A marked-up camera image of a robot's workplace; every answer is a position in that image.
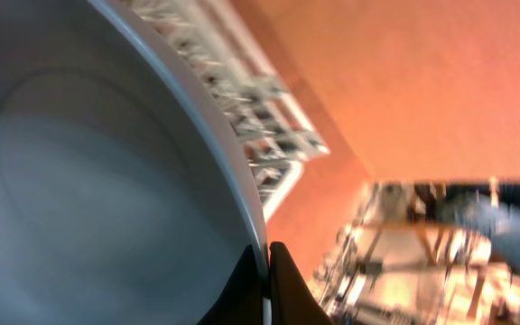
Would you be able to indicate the grey dishwasher rack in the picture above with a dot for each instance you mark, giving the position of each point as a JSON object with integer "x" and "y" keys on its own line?
{"x": 277, "y": 136}

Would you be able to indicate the dark blue plate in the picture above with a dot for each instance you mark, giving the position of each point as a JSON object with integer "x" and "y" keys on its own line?
{"x": 125, "y": 196}

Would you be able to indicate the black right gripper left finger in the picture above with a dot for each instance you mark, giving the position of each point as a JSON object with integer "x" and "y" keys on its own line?
{"x": 241, "y": 301}

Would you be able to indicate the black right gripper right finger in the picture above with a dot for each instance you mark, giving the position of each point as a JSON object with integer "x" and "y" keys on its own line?
{"x": 291, "y": 300}

